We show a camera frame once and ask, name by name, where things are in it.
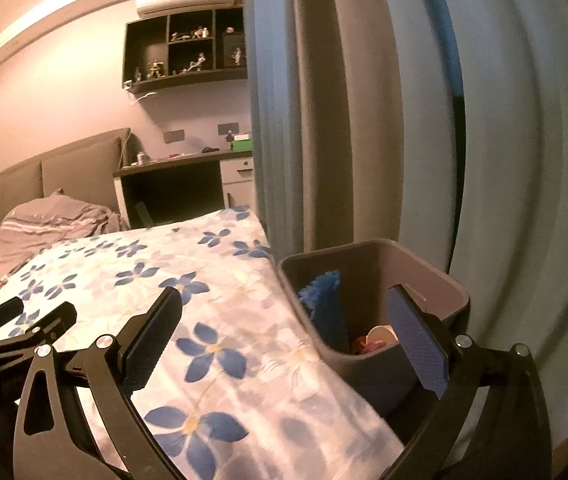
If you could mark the grey striped duvet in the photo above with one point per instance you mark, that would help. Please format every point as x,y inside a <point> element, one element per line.
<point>38,220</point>

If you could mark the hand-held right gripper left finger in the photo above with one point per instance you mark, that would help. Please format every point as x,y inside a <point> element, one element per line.
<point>148,340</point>

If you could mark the small black desk item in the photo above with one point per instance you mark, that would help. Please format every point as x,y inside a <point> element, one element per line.
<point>209,150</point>

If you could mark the blue fuzzy duster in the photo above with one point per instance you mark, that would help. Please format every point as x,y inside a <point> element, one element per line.
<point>324,310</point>

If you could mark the green box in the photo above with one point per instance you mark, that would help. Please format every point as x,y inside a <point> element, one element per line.
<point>242,144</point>

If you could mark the dark grey plastic bin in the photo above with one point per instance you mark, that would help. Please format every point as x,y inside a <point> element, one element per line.
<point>364,267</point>

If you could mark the grey-blue curtain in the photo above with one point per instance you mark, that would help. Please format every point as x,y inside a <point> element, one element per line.
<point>489,135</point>

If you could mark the yellow-rimmed red paper cup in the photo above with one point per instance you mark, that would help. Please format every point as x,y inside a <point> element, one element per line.
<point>381,335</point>

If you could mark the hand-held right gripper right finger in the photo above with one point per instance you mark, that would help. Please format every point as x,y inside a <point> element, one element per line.
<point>414,340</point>

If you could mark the group of small figurines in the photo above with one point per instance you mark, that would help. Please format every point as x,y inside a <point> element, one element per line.
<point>198,62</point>

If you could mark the grey wall socket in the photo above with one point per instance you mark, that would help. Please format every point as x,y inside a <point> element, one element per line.
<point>173,136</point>
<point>227,128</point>

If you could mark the dark wall shelf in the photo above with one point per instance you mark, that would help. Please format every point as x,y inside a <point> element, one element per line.
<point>146,35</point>

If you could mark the blue floral bed sheet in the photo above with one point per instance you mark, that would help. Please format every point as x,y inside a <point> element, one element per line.
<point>244,310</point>

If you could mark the white drawer cabinet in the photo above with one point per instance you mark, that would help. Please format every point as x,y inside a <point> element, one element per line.
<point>236,180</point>

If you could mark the dark top desk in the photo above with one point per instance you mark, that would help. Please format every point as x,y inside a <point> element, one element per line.
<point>173,162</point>

